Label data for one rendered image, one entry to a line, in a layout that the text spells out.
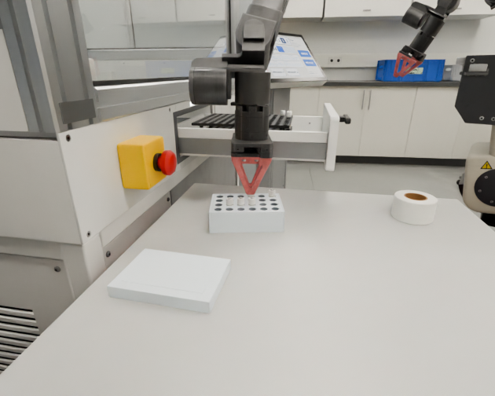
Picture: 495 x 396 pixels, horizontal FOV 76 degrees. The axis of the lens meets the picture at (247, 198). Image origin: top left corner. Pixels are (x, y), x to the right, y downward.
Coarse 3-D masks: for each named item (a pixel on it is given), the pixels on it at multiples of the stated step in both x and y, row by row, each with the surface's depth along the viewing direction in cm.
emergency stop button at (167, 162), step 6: (168, 150) 49; (162, 156) 48; (168, 156) 48; (174, 156) 50; (162, 162) 48; (168, 162) 48; (174, 162) 50; (162, 168) 48; (168, 168) 48; (174, 168) 50; (168, 174) 49
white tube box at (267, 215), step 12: (216, 204) 54; (264, 204) 55; (276, 204) 55; (216, 216) 51; (228, 216) 51; (240, 216) 51; (252, 216) 51; (264, 216) 51; (276, 216) 51; (216, 228) 52; (228, 228) 52; (240, 228) 52; (252, 228) 52; (264, 228) 52; (276, 228) 52
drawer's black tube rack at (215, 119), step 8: (200, 120) 75; (208, 120) 75; (216, 120) 76; (224, 120) 76; (232, 120) 75; (272, 120) 75; (280, 120) 75; (224, 128) 82; (232, 128) 82; (272, 128) 82; (280, 128) 70
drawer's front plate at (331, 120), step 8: (328, 104) 82; (328, 112) 67; (336, 112) 67; (328, 120) 64; (336, 120) 60; (328, 128) 63; (336, 128) 61; (328, 136) 62; (336, 136) 62; (328, 144) 62; (336, 144) 62; (328, 152) 63; (328, 160) 64; (328, 168) 64
